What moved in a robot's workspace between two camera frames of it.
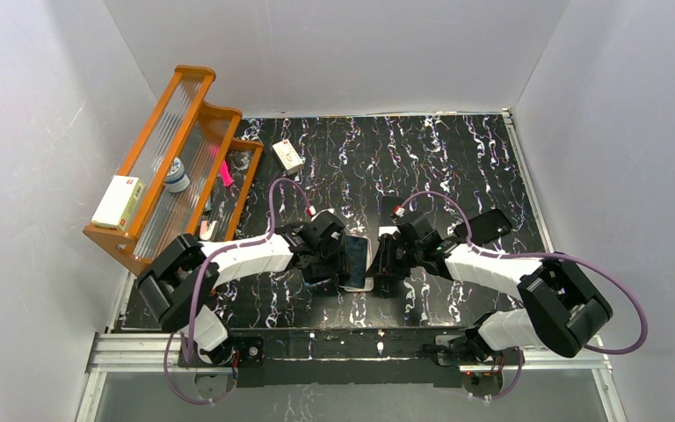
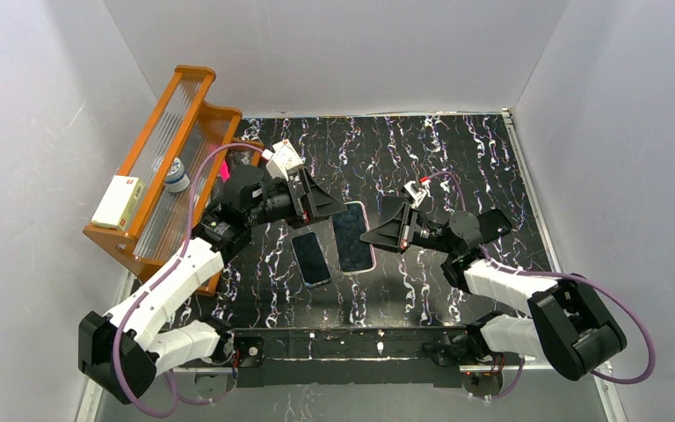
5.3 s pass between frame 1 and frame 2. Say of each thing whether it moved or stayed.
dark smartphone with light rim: moved
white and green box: stayed
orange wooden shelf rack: stayed
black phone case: stayed
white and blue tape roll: stayed
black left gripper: moved
